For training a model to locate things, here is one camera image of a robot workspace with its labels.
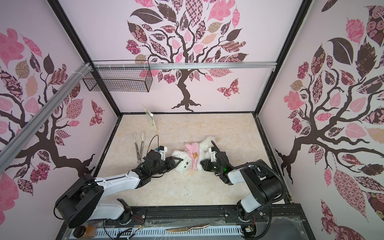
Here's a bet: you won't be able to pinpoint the aluminium crossbar left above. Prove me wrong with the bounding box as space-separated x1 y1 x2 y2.
1 63 92 173

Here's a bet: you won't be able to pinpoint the white teddy bear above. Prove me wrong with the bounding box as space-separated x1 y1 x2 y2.
171 136 216 174

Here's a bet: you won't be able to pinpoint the metal kitchen tongs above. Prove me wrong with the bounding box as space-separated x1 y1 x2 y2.
134 131 146 164

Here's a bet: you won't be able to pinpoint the black wire basket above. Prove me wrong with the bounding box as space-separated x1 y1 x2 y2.
83 60 154 93

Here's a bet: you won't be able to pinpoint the pink teddy hoodie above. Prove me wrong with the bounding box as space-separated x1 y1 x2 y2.
185 143 200 171

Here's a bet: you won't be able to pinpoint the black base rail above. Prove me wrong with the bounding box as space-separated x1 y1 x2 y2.
103 204 304 226

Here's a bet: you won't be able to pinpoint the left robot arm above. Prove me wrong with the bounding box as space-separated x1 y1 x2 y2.
54 150 183 229

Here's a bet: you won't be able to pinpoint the black corrugated cable hose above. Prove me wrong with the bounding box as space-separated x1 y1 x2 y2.
210 140 287 205

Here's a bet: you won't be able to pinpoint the aluminium crossbar rear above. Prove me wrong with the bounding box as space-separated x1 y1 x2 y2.
94 62 277 70

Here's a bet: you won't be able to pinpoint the aluminium crossbar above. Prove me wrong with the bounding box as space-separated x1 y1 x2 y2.
1 63 92 173
94 62 277 70

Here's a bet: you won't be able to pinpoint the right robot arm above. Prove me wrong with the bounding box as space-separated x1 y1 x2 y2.
200 150 287 220

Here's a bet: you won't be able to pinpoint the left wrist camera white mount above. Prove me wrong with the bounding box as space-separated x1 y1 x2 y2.
156 146 168 161

